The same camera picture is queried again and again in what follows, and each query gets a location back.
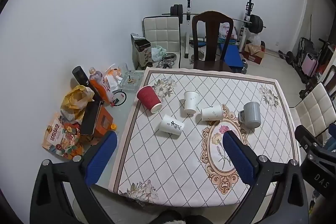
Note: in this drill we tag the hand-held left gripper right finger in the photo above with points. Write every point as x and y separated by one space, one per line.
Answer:
239 158

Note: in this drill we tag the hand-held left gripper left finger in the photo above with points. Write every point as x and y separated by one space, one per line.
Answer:
101 158

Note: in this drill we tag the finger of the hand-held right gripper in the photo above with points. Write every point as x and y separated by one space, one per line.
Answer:
305 136

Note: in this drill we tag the white speckled paper cup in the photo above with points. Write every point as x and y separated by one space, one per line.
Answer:
212 113

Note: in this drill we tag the plain white paper cup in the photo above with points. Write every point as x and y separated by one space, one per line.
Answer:
190 102

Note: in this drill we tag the white cup with black brushstrokes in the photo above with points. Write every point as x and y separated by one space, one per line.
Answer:
171 124

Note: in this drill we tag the red ribbed paper cup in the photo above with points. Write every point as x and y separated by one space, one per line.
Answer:
148 98

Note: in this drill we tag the white padded chair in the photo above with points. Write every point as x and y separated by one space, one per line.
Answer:
161 32
313 108

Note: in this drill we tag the orange box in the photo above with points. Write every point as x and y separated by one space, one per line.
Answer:
103 124

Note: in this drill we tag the black tablet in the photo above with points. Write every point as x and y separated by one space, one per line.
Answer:
90 119

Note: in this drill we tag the colourful snack packet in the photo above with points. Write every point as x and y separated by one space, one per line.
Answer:
61 138

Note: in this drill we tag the grey ribbed mug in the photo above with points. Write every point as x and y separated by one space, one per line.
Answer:
251 114

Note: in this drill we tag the floral diamond pattern tablecloth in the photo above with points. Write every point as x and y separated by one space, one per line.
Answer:
189 155

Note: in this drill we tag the yellow plastic bag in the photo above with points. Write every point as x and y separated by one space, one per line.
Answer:
76 100

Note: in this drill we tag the pink suitcase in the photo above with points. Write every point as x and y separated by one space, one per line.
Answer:
309 65

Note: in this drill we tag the orange drink bottle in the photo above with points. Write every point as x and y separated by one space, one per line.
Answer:
101 86

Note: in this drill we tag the black dumbbell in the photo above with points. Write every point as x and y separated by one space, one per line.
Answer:
288 57

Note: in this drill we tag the orange and white snack bag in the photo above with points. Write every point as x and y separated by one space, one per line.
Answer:
113 77

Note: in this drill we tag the glass ashtray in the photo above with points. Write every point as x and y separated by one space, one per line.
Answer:
129 80

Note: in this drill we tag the black bottle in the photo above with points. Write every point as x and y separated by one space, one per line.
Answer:
81 77

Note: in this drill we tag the black folded cart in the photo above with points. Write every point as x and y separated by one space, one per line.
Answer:
304 49

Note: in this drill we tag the clear drinking glass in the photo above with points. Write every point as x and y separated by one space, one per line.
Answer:
122 68

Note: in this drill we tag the cardboard box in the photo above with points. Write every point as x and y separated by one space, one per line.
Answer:
254 54

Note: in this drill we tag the blue weight bench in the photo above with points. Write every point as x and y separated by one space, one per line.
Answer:
232 56

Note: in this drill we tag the clear plastic bag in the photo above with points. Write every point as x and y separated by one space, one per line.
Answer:
254 40

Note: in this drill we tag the beige and dark tea box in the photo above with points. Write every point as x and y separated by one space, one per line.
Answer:
141 54

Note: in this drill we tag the dark wooden chair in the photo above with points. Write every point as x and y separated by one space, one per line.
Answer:
211 43

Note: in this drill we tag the white plastic bag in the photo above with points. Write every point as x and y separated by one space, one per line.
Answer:
158 53

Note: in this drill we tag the metal pot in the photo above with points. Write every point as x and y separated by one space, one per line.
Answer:
168 59

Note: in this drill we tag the barbell with black plates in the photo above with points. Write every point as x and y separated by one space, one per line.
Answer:
256 23

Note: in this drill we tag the white bag with red print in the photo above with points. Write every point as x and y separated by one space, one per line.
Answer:
227 31

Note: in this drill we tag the white squat rack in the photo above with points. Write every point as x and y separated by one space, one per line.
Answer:
188 22

